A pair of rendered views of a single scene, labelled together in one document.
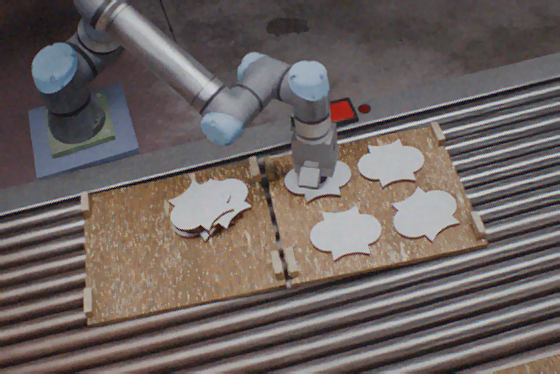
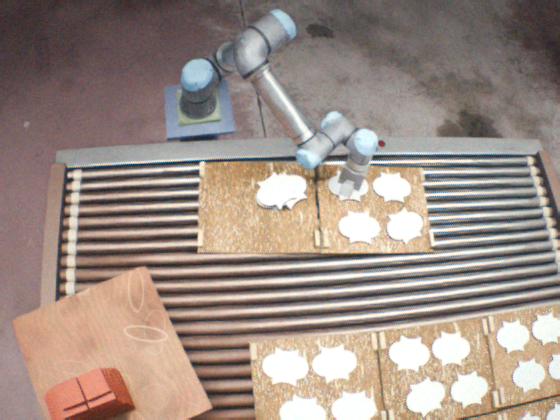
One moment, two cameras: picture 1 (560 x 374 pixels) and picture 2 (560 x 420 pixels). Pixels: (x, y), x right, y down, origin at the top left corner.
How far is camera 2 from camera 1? 52 cm
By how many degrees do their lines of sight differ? 17
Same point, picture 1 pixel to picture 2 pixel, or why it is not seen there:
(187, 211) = (268, 192)
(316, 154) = (354, 178)
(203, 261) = (272, 226)
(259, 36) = (301, 33)
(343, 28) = (356, 43)
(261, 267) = (306, 238)
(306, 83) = (365, 146)
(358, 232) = (366, 229)
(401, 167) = (397, 192)
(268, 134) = not seen: hidden behind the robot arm
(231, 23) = not seen: hidden behind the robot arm
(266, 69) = (341, 126)
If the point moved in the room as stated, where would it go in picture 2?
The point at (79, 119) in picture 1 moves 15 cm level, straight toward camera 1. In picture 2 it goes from (202, 106) to (210, 137)
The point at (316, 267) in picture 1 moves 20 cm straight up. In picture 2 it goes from (338, 245) to (350, 219)
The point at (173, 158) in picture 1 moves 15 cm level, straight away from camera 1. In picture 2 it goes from (259, 147) to (254, 115)
